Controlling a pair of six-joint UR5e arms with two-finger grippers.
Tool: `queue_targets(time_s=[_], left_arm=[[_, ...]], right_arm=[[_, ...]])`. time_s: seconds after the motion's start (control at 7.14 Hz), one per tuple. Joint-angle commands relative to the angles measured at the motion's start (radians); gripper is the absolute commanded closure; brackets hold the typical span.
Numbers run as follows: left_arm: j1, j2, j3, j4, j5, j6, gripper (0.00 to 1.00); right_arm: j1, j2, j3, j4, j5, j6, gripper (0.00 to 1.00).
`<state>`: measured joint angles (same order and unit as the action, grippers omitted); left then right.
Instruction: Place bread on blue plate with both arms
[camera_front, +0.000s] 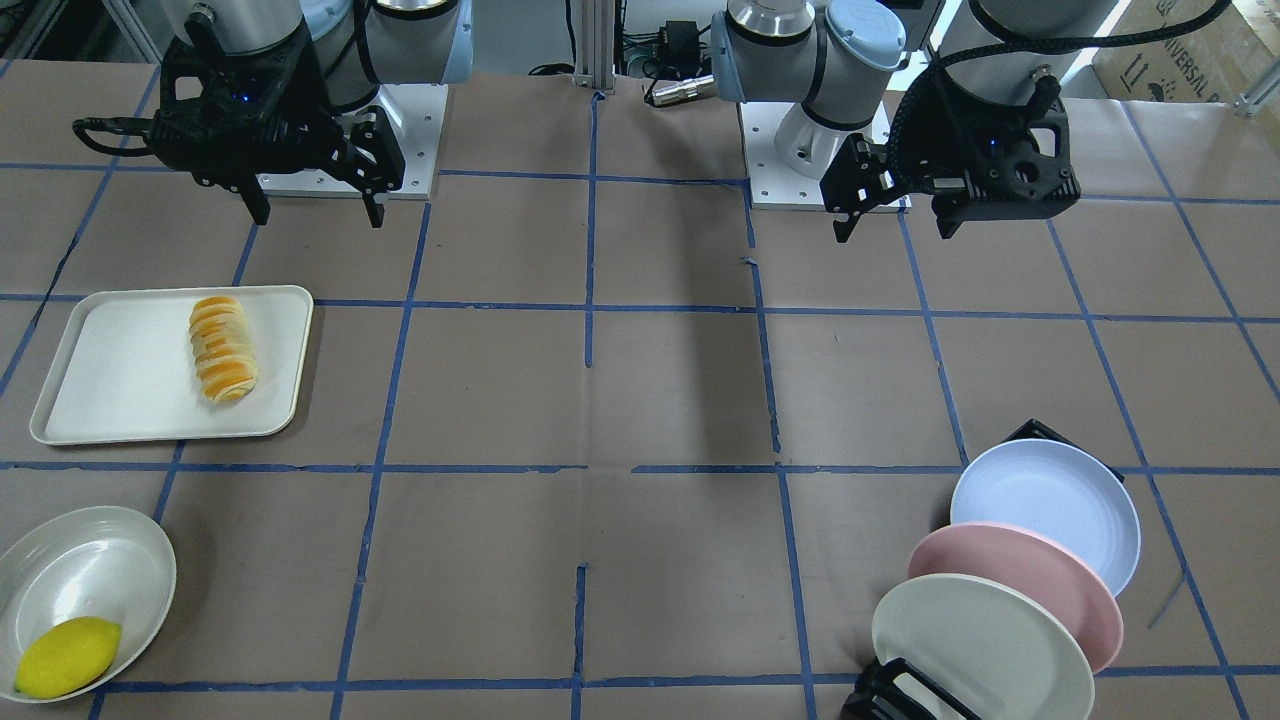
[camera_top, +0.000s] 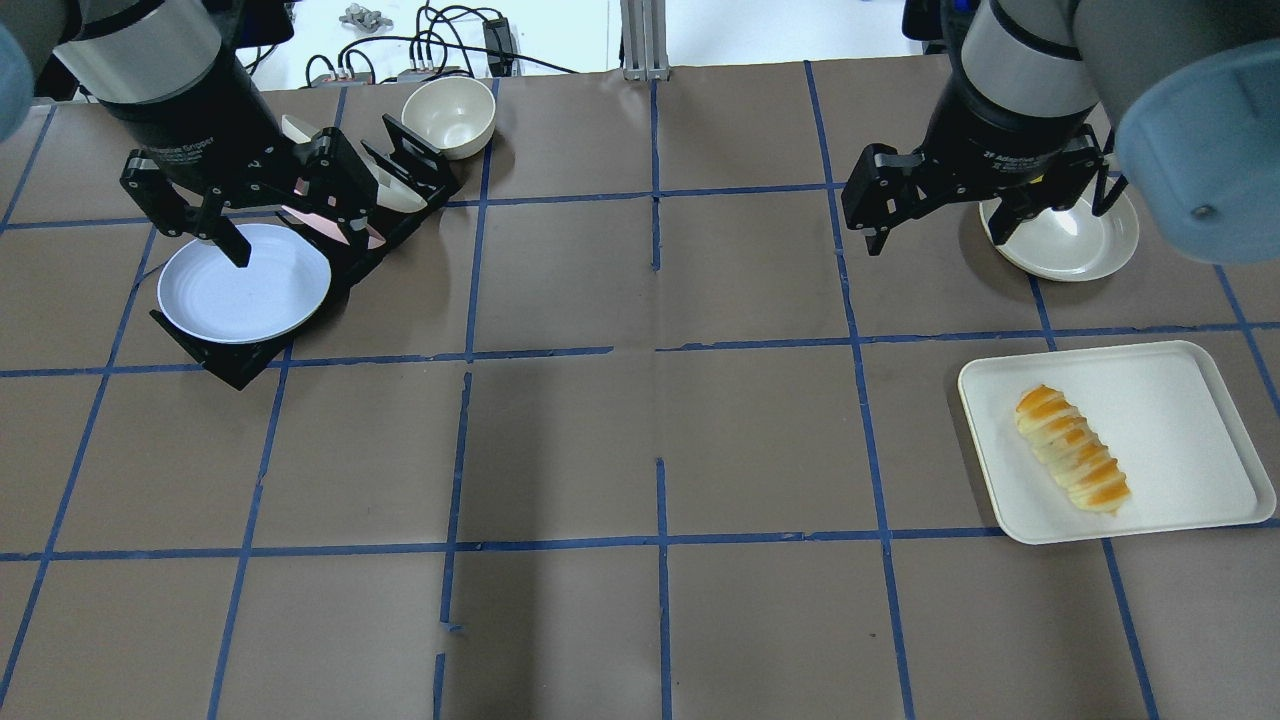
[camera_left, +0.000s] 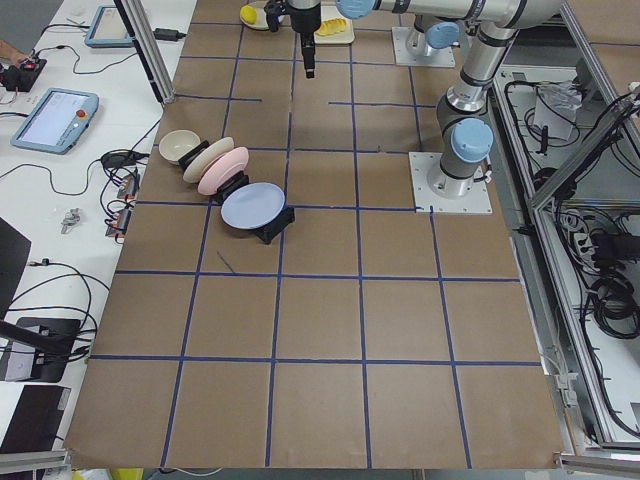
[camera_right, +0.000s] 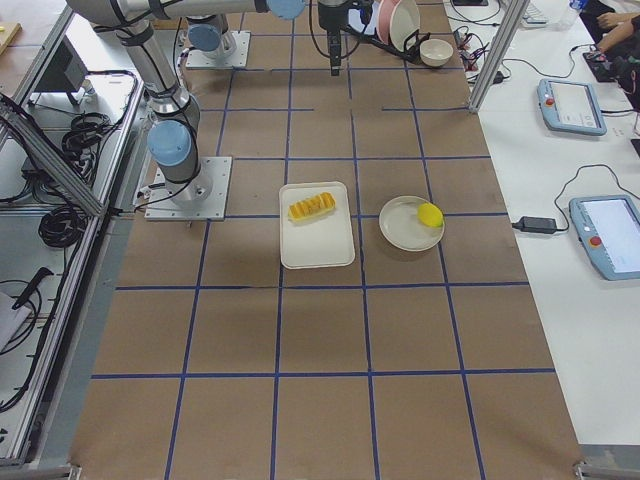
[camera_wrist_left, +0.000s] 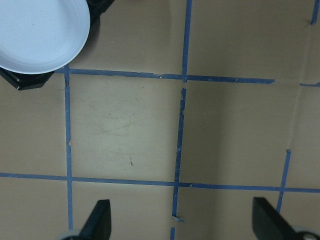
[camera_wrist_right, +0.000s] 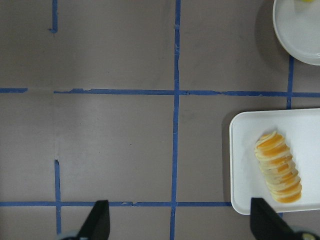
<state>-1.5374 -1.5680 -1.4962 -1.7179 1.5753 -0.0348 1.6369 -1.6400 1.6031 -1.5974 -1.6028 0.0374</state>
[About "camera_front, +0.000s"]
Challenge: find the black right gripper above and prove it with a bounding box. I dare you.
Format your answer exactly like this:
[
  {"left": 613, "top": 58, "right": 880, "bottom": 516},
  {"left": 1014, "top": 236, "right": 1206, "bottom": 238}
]
[{"left": 72, "top": 20, "right": 406, "bottom": 229}]

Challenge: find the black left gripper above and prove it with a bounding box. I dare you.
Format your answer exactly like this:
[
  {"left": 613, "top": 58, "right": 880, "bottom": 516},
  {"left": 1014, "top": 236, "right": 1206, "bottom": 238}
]
[{"left": 820, "top": 70, "right": 1082, "bottom": 243}]

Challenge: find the striped orange bread roll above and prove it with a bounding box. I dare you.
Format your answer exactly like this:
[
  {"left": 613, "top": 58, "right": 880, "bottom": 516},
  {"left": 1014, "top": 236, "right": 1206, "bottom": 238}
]
[{"left": 189, "top": 295, "right": 260, "bottom": 404}]

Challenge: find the light blue plate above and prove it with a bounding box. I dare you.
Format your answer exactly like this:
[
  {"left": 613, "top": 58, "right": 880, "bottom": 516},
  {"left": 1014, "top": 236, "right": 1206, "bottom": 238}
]
[{"left": 950, "top": 439, "right": 1142, "bottom": 594}]

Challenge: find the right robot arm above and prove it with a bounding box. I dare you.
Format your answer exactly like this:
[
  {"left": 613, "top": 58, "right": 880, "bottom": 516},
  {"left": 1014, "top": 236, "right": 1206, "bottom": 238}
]
[{"left": 72, "top": 1, "right": 474, "bottom": 228}]

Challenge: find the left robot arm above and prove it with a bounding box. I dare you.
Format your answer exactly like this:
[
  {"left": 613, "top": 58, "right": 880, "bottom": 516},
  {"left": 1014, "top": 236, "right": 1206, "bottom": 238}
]
[{"left": 708, "top": 1, "right": 1108, "bottom": 243}]

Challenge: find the pink plate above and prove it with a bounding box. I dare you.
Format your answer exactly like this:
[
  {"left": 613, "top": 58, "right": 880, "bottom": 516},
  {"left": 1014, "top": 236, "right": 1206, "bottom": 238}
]
[{"left": 908, "top": 521, "right": 1125, "bottom": 673}]

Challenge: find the cream white plate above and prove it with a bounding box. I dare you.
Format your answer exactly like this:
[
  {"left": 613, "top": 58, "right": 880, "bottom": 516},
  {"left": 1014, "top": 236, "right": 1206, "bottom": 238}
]
[{"left": 870, "top": 573, "right": 1094, "bottom": 719}]

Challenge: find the black plate rack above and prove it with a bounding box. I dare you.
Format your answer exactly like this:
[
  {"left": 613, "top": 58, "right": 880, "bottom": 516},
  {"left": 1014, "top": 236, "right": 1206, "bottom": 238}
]
[{"left": 841, "top": 420, "right": 1126, "bottom": 719}]

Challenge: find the silver cylindrical connector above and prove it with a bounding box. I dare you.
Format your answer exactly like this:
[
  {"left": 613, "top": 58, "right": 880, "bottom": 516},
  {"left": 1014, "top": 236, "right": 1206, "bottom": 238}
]
[{"left": 646, "top": 76, "right": 718, "bottom": 108}]

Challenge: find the white rectangular tray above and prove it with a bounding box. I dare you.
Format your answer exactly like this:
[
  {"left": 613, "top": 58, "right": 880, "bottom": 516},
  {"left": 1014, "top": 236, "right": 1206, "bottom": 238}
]
[{"left": 29, "top": 284, "right": 314, "bottom": 446}]

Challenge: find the black power adapter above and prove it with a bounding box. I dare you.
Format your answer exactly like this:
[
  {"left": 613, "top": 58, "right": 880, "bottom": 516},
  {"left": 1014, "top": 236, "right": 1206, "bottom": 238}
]
[{"left": 655, "top": 20, "right": 701, "bottom": 74}]

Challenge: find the cardboard box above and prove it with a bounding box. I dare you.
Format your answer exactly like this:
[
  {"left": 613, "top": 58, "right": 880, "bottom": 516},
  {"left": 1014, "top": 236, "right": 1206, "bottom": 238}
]
[{"left": 1092, "top": 1, "right": 1279, "bottom": 102}]

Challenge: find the white oval bowl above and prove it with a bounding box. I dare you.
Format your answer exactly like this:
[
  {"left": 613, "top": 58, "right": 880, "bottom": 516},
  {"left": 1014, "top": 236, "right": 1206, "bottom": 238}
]
[{"left": 1, "top": 506, "right": 177, "bottom": 705}]

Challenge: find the yellow lemon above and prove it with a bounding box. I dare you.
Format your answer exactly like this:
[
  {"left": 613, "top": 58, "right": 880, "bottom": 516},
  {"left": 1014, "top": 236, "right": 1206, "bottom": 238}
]
[{"left": 14, "top": 616, "right": 122, "bottom": 700}]

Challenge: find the aluminium frame post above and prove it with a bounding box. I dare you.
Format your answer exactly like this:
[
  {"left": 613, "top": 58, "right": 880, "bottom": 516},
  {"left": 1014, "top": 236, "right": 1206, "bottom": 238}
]
[{"left": 570, "top": 0, "right": 622, "bottom": 96}]

